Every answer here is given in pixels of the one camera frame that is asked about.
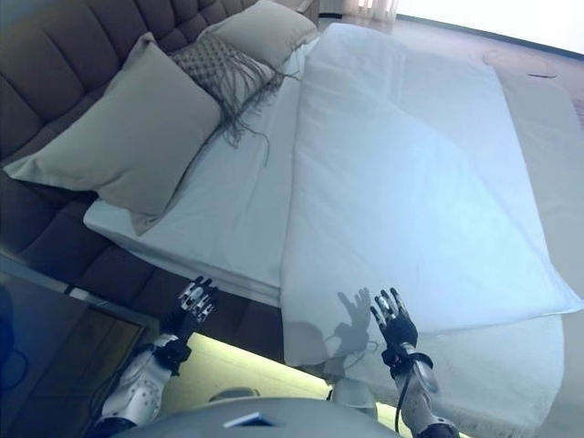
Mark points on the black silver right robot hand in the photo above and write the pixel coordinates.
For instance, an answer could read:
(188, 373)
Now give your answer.
(401, 333)

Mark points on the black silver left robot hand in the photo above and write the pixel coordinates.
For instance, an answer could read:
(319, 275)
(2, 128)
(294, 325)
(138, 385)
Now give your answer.
(182, 321)

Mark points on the white duvet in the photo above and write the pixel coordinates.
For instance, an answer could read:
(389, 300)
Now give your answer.
(401, 191)

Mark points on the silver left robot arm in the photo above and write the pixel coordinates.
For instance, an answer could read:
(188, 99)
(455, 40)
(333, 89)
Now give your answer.
(137, 383)

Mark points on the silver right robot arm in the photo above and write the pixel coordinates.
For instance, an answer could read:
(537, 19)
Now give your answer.
(422, 392)

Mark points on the white fitted bed sheet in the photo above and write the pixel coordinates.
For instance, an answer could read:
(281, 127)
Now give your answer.
(219, 219)

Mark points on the silver right robot leg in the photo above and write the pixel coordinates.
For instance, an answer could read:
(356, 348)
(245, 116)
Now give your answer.
(351, 390)

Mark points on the grey robot torso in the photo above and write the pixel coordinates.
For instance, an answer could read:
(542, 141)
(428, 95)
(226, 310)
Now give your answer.
(205, 417)

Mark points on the wooden nightstand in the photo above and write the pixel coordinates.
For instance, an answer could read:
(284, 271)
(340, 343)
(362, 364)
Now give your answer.
(45, 337)

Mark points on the large beige pillow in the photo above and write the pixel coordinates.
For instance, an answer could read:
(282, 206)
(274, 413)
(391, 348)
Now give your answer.
(132, 128)

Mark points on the beige woven bedspread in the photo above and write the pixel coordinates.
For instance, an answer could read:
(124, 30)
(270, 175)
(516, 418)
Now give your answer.
(561, 150)

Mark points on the woven fringed grey cushion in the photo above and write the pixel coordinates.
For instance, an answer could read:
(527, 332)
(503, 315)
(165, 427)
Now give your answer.
(214, 64)

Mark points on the large bright window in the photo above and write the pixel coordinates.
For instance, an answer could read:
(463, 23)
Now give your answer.
(493, 23)

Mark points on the white sheer curtain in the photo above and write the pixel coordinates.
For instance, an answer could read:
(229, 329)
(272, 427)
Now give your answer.
(378, 7)

